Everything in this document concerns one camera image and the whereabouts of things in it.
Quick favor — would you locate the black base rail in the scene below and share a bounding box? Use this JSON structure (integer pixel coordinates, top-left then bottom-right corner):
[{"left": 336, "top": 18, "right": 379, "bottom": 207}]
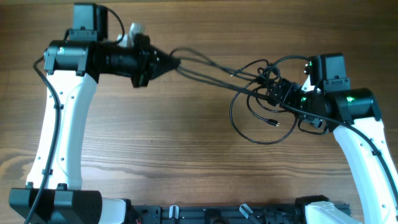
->
[{"left": 129, "top": 204, "right": 307, "bottom": 224}]

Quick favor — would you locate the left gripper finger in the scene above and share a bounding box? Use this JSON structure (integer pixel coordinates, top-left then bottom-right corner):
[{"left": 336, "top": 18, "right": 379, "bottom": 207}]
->
[
  {"left": 156, "top": 50, "right": 180, "bottom": 70},
  {"left": 150, "top": 63, "right": 179, "bottom": 80}
]

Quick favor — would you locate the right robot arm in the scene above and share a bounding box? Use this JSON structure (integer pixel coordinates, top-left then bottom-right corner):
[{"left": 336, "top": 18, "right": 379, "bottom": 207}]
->
[{"left": 263, "top": 53, "right": 397, "bottom": 223}]

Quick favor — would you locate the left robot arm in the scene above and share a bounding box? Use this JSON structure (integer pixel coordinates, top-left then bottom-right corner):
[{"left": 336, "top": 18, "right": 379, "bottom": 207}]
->
[{"left": 9, "top": 3, "right": 180, "bottom": 223}]

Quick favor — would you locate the black USB cable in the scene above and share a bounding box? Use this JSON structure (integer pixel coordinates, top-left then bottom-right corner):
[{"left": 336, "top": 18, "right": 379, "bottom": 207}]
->
[
  {"left": 175, "top": 68, "right": 299, "bottom": 146},
  {"left": 169, "top": 47, "right": 280, "bottom": 94}
]

